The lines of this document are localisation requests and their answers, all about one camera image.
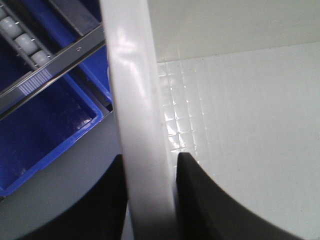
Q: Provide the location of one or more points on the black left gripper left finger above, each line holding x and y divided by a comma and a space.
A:
98, 215

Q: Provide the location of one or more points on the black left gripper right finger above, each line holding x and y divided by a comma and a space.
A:
220, 212

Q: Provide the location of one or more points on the white plastic tote bin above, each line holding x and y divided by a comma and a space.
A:
235, 83

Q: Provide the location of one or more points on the silver front shelf rail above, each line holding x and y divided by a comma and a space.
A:
30, 85

